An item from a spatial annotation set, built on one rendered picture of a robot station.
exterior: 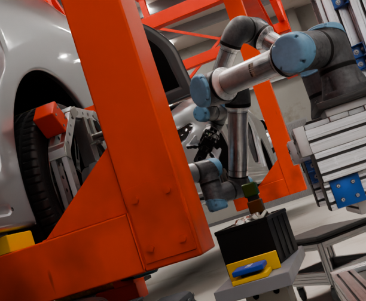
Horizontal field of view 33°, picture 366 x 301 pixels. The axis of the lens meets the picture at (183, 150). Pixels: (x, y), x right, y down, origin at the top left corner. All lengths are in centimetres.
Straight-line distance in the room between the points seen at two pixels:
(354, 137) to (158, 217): 65
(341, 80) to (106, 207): 79
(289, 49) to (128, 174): 59
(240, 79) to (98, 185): 62
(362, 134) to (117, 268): 81
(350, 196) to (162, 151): 63
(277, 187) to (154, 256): 421
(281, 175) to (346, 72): 390
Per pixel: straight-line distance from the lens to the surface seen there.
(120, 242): 163
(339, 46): 192
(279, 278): 133
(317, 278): 319
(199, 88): 210
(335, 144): 187
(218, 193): 222
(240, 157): 227
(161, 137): 158
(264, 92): 579
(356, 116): 188
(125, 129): 161
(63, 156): 203
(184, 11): 855
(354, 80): 190
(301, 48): 180
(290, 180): 573
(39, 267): 173
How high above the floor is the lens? 62
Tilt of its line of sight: 6 degrees up
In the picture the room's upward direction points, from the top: 18 degrees counter-clockwise
